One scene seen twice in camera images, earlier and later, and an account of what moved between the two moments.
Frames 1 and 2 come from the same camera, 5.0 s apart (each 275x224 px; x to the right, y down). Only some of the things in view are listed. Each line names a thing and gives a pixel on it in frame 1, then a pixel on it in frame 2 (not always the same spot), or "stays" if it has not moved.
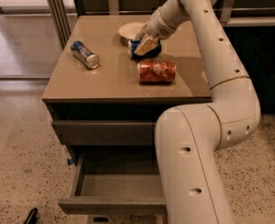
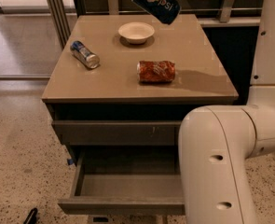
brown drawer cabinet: [106, 98] stays
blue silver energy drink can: [83, 53] stays
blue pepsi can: [149, 54] → [164, 8]
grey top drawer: [106, 133] stays
